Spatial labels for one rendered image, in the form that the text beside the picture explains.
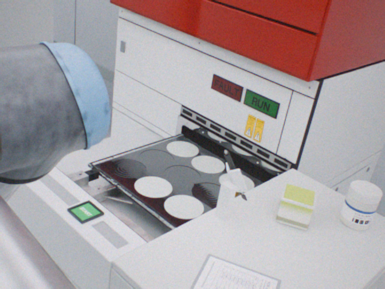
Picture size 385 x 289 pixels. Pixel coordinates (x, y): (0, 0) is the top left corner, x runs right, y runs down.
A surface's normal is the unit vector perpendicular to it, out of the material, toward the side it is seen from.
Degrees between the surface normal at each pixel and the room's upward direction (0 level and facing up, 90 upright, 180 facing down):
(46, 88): 53
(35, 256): 28
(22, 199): 90
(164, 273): 0
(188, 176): 0
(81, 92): 63
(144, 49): 90
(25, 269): 13
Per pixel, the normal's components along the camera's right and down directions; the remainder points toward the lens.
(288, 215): -0.30, 0.41
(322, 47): 0.70, 0.42
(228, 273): 0.14, -0.87
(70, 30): -0.69, 0.25
